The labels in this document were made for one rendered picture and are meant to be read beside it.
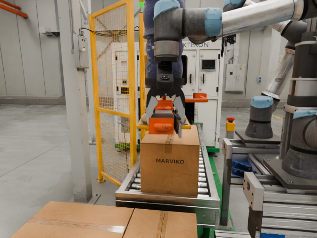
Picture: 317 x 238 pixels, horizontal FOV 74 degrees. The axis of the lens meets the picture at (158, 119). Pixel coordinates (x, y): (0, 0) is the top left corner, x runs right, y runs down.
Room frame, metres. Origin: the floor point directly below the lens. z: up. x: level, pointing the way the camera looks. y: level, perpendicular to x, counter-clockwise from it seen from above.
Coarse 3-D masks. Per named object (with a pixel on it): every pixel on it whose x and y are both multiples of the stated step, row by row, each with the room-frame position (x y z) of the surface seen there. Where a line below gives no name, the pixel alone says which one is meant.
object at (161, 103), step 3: (159, 102) 0.95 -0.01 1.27; (162, 102) 0.95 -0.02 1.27; (165, 102) 0.95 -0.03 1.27; (168, 102) 0.95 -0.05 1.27; (171, 102) 0.95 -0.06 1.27; (159, 105) 0.95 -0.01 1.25; (162, 105) 0.95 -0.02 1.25; (165, 105) 0.95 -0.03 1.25; (168, 105) 0.95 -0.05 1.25; (171, 105) 0.95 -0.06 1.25; (171, 108) 0.95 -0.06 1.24
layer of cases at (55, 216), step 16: (48, 208) 1.22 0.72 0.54; (64, 208) 1.22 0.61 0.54; (80, 208) 1.22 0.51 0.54; (96, 208) 1.22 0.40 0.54; (112, 208) 1.22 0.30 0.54; (128, 208) 1.22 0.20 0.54; (32, 224) 1.07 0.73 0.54; (48, 224) 1.07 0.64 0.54; (64, 224) 1.07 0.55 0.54; (80, 224) 1.07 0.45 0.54; (96, 224) 1.07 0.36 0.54; (112, 224) 1.07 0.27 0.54; (128, 224) 1.07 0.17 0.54; (144, 224) 1.07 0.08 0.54; (160, 224) 1.07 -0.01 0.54; (176, 224) 1.07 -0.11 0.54; (192, 224) 1.07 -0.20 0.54
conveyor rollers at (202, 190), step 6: (138, 174) 1.70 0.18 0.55; (204, 174) 1.71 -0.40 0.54; (138, 180) 1.60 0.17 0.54; (204, 180) 1.62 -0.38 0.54; (132, 186) 1.52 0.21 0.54; (138, 186) 1.51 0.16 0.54; (198, 186) 1.53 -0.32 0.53; (204, 186) 1.53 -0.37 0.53; (198, 192) 1.44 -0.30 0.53; (204, 192) 1.44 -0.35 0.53
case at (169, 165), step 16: (192, 128) 1.75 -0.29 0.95; (144, 144) 1.35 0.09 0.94; (160, 144) 1.34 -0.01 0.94; (176, 144) 1.32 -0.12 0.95; (192, 144) 1.31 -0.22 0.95; (144, 160) 1.35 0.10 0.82; (160, 160) 1.34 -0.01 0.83; (176, 160) 1.32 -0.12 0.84; (192, 160) 1.31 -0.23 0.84; (144, 176) 1.35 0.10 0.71; (160, 176) 1.34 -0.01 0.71; (176, 176) 1.32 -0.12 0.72; (192, 176) 1.31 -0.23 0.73; (160, 192) 1.34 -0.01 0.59; (176, 192) 1.32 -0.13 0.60; (192, 192) 1.31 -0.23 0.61
